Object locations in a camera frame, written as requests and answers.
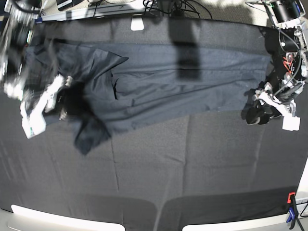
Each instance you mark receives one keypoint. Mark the blue orange clamp bottom right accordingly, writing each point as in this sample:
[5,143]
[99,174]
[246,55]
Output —
[293,212]

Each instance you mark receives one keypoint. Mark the white tag on cloth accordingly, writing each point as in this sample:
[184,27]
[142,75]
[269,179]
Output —
[137,23]

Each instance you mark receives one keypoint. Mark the black table cloth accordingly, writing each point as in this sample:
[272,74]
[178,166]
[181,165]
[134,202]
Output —
[207,167]

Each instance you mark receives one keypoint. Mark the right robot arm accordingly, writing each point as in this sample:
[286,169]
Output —
[14,74]

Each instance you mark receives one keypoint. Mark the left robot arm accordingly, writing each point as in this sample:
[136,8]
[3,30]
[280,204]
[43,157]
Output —
[286,17]

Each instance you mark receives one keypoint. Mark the blue clamp top left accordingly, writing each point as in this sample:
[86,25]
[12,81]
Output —
[38,19]

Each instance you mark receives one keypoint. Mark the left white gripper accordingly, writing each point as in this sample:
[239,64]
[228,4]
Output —
[262,106]

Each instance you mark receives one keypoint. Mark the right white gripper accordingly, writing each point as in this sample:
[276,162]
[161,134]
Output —
[72,102]

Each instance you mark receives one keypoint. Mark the dark navy t-shirt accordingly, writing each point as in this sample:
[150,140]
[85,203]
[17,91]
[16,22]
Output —
[130,86]

